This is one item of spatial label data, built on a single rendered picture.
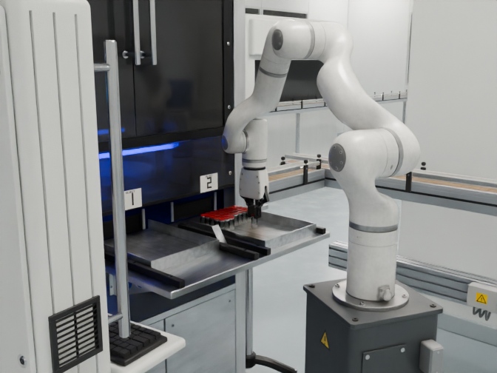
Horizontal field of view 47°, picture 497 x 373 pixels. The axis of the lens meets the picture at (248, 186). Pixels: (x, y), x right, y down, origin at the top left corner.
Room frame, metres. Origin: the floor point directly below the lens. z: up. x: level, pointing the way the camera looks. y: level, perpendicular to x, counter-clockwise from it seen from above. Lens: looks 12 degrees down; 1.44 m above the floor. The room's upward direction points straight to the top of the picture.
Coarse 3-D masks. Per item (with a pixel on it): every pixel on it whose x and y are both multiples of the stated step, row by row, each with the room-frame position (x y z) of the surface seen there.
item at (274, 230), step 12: (264, 216) 1.99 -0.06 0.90; (276, 216) 1.95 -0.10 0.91; (204, 228) 1.82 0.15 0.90; (240, 228) 1.89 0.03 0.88; (252, 228) 1.89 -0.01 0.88; (264, 228) 1.89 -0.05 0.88; (276, 228) 1.89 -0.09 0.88; (288, 228) 1.89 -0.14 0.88; (300, 228) 1.78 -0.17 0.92; (312, 228) 1.82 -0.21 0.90; (252, 240) 1.68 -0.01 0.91; (264, 240) 1.76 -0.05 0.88; (276, 240) 1.68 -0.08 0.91; (288, 240) 1.73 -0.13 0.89
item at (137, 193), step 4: (140, 188) 1.77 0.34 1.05; (124, 192) 1.72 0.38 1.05; (128, 192) 1.73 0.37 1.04; (132, 192) 1.75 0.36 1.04; (136, 192) 1.76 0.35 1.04; (140, 192) 1.77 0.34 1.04; (124, 196) 1.72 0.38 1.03; (128, 196) 1.73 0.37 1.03; (136, 196) 1.76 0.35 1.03; (140, 196) 1.77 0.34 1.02; (124, 200) 1.72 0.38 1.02; (128, 200) 1.73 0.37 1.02; (136, 200) 1.76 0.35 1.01; (140, 200) 1.77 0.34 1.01; (128, 204) 1.73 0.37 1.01; (136, 204) 1.76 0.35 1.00; (140, 204) 1.77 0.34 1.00; (128, 208) 1.73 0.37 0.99; (132, 208) 1.74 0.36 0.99
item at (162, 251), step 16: (160, 224) 1.84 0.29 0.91; (112, 240) 1.76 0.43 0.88; (128, 240) 1.76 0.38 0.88; (144, 240) 1.76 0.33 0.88; (160, 240) 1.76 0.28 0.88; (176, 240) 1.76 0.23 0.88; (192, 240) 1.74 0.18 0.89; (208, 240) 1.69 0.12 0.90; (128, 256) 1.54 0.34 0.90; (144, 256) 1.60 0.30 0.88; (160, 256) 1.60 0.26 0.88; (176, 256) 1.54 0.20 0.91; (192, 256) 1.58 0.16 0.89
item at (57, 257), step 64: (0, 0) 0.93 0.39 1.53; (64, 0) 1.00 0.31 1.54; (0, 64) 0.92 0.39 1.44; (64, 64) 0.99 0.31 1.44; (0, 128) 0.93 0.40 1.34; (64, 128) 0.99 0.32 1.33; (0, 192) 0.94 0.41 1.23; (64, 192) 0.98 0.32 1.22; (0, 256) 0.95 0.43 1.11; (64, 256) 0.97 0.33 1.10; (0, 320) 0.96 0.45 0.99; (64, 320) 0.96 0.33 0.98
